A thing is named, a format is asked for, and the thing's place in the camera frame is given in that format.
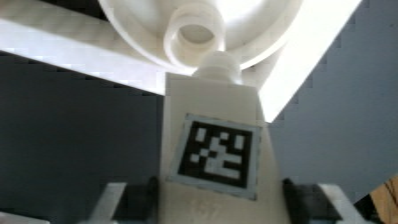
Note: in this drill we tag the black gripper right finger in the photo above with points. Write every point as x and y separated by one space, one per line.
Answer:
318 205

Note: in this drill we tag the white front fence rail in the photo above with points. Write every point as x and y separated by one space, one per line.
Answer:
71 40

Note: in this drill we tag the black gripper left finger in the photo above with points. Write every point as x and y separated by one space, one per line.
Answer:
126 204

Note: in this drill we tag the white fence rail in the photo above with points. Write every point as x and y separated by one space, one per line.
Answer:
282 70
71 40

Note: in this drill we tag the white stool leg with tag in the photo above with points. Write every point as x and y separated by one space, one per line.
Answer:
220 186

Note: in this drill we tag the white right fence rail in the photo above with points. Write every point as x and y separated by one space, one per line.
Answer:
282 70

